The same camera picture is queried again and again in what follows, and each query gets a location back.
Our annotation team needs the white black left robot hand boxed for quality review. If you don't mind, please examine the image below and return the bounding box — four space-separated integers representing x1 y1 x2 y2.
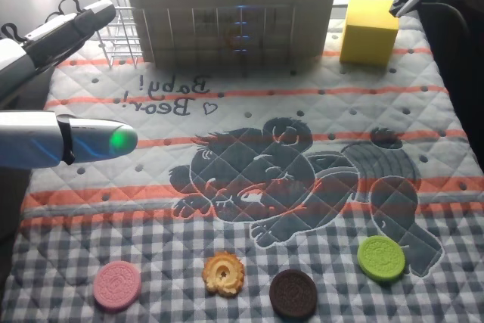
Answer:
0 0 117 109

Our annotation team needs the yellow butter cookie toy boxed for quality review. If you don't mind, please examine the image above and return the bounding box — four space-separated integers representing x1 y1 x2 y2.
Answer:
200 250 246 297

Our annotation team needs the green sandwich cookie toy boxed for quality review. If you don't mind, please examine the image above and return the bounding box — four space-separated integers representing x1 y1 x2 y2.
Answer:
356 234 407 284

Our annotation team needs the grey bear print quilt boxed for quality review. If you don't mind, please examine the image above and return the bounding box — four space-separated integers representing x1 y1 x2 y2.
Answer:
0 7 484 323

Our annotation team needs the white wire rack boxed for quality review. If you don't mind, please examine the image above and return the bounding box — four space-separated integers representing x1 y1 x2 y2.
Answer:
92 0 299 76

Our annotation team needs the brown sandwich cookie toy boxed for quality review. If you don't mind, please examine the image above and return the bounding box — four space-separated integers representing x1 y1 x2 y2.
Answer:
268 269 318 319

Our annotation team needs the yellow cube block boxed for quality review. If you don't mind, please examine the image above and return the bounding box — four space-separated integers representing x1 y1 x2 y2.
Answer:
339 0 401 67

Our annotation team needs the pink sandwich cookie toy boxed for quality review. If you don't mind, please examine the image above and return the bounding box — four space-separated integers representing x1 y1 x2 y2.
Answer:
93 260 143 315

